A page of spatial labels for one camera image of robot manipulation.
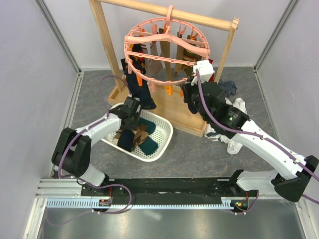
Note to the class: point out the navy blue sock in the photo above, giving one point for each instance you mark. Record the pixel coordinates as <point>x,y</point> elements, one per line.
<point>126,140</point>
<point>194,103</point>

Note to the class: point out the pink round clip hanger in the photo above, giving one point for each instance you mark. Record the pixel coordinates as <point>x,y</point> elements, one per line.
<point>161,49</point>

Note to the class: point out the green christmas sock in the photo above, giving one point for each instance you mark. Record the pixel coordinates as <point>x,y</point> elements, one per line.
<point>149,125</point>
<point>149,146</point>

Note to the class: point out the blue grey sock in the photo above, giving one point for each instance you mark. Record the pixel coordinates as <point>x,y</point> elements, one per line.
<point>229,87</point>

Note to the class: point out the white cloth pile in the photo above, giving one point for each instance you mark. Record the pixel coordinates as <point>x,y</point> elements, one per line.
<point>233,147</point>

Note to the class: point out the grey cable duct strip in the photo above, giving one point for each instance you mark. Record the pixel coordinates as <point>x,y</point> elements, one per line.
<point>112,204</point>

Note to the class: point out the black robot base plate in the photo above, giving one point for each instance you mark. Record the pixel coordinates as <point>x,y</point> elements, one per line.
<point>172,190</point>

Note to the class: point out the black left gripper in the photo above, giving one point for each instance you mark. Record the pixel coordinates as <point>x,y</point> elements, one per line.
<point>134,126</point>

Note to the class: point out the white perforated plastic basket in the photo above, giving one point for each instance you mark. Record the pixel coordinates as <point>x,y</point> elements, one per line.
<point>162,135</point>

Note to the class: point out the black red argyle sock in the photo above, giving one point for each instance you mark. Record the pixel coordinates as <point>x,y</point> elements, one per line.
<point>138,62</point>

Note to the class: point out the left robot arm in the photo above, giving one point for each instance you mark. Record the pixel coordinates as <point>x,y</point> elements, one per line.
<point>73,150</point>

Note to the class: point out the wooden drying rack frame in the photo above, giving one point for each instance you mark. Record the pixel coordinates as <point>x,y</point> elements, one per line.
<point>171,108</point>

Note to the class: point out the navy sock with green patches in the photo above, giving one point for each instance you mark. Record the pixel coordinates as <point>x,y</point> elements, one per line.
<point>142,92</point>

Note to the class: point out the brown striped sock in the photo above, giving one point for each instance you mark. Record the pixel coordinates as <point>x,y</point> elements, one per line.
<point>141,135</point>

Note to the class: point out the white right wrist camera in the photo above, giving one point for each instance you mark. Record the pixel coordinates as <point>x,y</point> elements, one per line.
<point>205,69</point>

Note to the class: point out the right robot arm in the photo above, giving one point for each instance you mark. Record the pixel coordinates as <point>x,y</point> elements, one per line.
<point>291,172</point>

